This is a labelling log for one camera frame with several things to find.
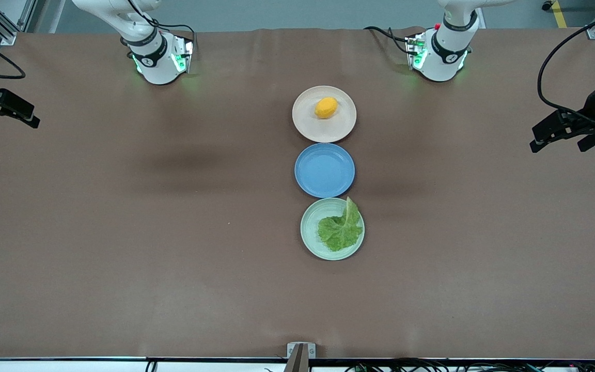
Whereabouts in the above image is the black left arm base cable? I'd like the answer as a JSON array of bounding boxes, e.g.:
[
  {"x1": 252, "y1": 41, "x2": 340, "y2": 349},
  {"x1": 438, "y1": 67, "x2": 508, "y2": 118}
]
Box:
[{"x1": 364, "y1": 26, "x2": 413, "y2": 55}]

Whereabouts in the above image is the blue round plate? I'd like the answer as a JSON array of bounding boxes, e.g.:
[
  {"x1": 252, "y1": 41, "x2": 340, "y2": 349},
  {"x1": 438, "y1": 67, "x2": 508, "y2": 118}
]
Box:
[{"x1": 294, "y1": 143, "x2": 356, "y2": 199}]

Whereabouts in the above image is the yellow floor tape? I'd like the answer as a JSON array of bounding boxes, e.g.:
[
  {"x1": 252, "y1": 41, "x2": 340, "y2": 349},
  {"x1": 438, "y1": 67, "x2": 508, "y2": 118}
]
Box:
[{"x1": 552, "y1": 0, "x2": 568, "y2": 29}]

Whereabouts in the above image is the metal table edge bracket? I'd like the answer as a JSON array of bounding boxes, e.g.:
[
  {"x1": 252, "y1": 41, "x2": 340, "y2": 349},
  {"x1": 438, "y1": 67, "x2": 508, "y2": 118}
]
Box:
[{"x1": 285, "y1": 342, "x2": 317, "y2": 372}]

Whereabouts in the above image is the yellow lemon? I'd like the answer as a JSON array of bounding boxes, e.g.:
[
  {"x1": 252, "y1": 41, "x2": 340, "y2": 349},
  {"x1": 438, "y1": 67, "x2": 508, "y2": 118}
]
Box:
[{"x1": 314, "y1": 97, "x2": 339, "y2": 120}]

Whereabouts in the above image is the green lettuce leaf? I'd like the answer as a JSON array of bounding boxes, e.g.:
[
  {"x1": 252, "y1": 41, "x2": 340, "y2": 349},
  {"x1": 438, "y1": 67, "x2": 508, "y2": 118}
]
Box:
[{"x1": 318, "y1": 196, "x2": 363, "y2": 253}]

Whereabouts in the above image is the black right arm base cable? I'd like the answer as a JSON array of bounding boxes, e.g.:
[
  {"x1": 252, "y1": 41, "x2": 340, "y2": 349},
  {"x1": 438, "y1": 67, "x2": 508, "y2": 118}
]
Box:
[{"x1": 124, "y1": 0, "x2": 197, "y2": 52}]

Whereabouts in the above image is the brown table cover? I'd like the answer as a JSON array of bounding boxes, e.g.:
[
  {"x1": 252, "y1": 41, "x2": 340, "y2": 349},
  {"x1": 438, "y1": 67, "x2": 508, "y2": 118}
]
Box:
[{"x1": 0, "y1": 27, "x2": 595, "y2": 360}]

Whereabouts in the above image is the black arm base cable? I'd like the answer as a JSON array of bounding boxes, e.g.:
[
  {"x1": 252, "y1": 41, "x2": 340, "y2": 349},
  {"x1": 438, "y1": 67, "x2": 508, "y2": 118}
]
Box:
[
  {"x1": 364, "y1": 26, "x2": 413, "y2": 55},
  {"x1": 124, "y1": 0, "x2": 197, "y2": 52}
]

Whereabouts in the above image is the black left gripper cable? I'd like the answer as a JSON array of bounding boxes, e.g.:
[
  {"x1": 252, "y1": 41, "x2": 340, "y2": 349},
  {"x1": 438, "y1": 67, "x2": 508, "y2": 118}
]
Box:
[{"x1": 537, "y1": 4, "x2": 595, "y2": 130}]

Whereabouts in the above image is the light green round plate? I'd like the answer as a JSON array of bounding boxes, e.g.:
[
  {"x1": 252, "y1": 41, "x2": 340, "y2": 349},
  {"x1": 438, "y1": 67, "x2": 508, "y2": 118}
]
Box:
[{"x1": 300, "y1": 198, "x2": 366, "y2": 261}]

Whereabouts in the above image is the beige round plate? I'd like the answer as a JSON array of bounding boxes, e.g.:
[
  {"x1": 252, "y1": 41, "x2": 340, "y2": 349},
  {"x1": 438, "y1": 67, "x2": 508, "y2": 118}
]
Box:
[{"x1": 292, "y1": 85, "x2": 357, "y2": 144}]

